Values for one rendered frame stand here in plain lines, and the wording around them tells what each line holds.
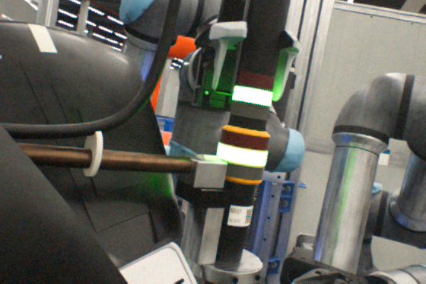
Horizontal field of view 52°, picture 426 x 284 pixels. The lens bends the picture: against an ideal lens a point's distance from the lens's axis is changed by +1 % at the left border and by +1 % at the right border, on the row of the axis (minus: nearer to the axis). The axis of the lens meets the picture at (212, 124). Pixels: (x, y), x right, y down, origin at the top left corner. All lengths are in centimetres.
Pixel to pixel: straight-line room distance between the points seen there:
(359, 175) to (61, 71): 53
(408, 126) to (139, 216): 54
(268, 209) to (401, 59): 136
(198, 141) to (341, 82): 169
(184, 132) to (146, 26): 35
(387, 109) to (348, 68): 150
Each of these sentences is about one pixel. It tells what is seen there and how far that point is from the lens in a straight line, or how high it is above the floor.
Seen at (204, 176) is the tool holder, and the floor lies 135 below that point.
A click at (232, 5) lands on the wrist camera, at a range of 50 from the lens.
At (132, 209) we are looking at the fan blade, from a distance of 36.
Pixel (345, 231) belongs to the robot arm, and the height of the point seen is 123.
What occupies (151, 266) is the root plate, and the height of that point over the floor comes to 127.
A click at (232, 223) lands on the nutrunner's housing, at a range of 38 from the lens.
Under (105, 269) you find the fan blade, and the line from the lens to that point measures 17.
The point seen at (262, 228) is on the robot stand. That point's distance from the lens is 124.
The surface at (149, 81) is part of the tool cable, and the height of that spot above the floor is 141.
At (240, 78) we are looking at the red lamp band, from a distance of 38.
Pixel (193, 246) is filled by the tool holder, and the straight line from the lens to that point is 38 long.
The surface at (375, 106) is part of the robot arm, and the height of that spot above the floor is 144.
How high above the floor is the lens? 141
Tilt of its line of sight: 3 degrees down
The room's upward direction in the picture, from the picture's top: 10 degrees clockwise
